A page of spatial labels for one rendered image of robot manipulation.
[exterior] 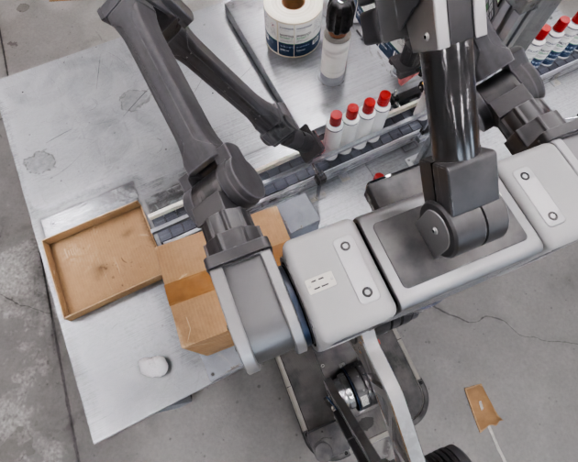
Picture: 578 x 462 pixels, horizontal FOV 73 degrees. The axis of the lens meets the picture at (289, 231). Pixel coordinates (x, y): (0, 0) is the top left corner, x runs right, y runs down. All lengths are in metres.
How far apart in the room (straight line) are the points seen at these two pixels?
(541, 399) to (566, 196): 1.76
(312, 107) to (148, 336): 0.89
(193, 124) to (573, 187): 0.52
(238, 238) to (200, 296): 0.39
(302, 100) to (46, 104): 0.91
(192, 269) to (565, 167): 0.71
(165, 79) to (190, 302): 0.47
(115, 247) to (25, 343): 1.14
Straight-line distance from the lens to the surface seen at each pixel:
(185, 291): 0.90
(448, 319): 2.14
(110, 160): 1.46
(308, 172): 1.25
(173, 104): 0.65
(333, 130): 1.15
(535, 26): 1.02
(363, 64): 1.54
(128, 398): 1.22
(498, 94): 0.75
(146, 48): 0.71
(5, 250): 2.56
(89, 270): 1.32
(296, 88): 1.45
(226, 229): 0.53
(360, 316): 0.46
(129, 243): 1.30
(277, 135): 1.01
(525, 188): 0.58
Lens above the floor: 1.97
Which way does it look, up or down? 69 degrees down
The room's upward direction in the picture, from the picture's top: straight up
